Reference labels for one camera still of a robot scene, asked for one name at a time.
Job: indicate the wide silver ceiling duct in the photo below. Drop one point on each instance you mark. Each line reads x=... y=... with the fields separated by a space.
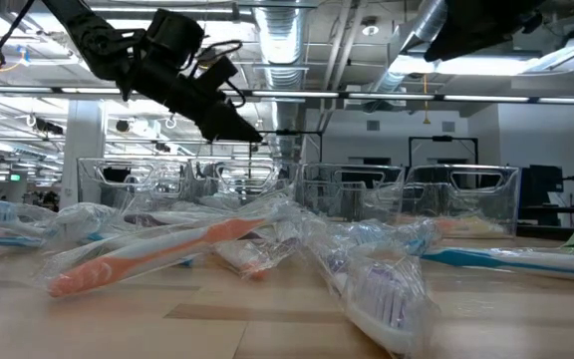
x=282 y=50

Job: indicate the clear plastic bin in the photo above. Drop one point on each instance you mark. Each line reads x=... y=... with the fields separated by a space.
x=287 y=174
x=87 y=189
x=317 y=199
x=508 y=199

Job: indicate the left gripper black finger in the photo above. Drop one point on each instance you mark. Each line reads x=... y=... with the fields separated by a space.
x=222 y=130
x=237 y=117

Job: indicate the round ceiling sensor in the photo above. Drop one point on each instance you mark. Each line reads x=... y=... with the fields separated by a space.
x=370 y=29

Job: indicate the white pillar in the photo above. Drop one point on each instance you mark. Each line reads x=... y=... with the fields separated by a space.
x=83 y=149

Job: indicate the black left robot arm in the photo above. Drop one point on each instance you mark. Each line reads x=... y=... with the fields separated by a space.
x=92 y=37

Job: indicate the overhead LED light bar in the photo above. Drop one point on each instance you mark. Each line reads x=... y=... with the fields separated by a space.
x=391 y=96

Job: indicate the black machine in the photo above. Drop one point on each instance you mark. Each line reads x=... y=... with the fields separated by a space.
x=541 y=189

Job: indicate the black stand frame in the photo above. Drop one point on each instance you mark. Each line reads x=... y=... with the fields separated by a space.
x=411 y=149

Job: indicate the slanted silver ceiling duct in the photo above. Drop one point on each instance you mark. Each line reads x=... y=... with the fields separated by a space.
x=416 y=35

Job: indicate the green exit sign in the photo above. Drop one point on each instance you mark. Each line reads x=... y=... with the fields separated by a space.
x=15 y=177

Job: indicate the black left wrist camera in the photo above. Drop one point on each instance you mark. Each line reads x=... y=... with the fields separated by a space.
x=217 y=75

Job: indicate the purple white wrapped toothbrush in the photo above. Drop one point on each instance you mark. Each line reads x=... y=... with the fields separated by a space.
x=381 y=299

